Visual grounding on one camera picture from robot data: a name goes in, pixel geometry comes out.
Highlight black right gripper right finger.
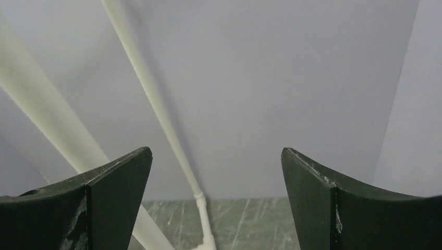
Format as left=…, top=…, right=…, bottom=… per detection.
left=281, top=147, right=441, bottom=249

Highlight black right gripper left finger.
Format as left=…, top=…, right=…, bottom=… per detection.
left=1, top=147, right=153, bottom=249

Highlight white PVC pipe frame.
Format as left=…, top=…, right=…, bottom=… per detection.
left=1, top=1, right=216, bottom=249

